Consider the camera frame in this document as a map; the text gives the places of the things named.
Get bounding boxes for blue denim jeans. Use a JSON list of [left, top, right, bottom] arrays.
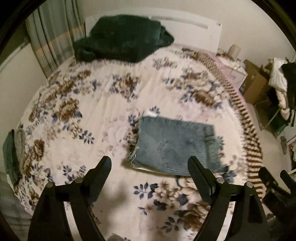
[[130, 116, 223, 176]]

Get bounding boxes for chair with clothes pile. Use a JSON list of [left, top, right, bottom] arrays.
[[254, 57, 295, 138]]

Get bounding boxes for dark folded cloth bed edge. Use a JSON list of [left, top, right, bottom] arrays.
[[3, 128, 25, 186]]

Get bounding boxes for cardboard box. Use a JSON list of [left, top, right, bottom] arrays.
[[241, 59, 269, 105]]

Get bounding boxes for white nightstand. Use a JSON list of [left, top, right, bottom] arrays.
[[220, 58, 248, 89]]

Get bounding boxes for dark green blanket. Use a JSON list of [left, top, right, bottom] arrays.
[[73, 15, 175, 63]]

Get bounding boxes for green plaid curtain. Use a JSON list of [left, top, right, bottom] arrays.
[[26, 0, 85, 77]]

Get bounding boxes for white headboard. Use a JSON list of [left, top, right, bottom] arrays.
[[85, 8, 222, 53]]

